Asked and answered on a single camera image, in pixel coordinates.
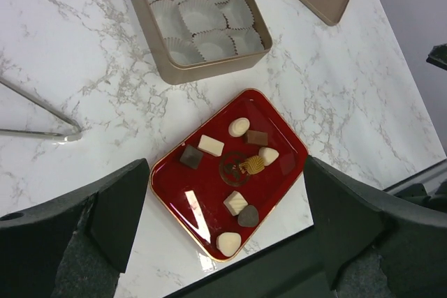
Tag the metal tongs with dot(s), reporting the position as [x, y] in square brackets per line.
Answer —
[26, 115]

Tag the round white chocolate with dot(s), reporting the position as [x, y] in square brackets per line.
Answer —
[239, 127]

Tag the white rectangular chocolate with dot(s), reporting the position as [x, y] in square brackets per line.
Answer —
[211, 146]

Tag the gold chocolate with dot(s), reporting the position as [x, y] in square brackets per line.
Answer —
[253, 165]

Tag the gold square tin box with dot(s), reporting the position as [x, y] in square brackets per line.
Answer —
[191, 40]

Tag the white rounded chocolate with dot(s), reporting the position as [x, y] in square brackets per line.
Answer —
[228, 243]

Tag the brown square chocolate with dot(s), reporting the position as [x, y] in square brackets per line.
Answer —
[258, 138]

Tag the white square ridged chocolate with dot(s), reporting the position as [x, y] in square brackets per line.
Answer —
[235, 203]

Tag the white heart chocolate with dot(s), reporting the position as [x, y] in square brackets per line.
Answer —
[268, 155]

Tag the dark square chocolate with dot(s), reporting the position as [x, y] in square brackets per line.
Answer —
[191, 157]

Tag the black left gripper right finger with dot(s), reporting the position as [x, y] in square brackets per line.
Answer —
[355, 222]

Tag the red rectangular tray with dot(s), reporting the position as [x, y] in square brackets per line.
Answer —
[195, 197]

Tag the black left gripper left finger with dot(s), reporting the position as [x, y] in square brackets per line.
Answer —
[75, 245]

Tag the dark heart chocolate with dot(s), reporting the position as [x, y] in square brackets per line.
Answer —
[248, 217]

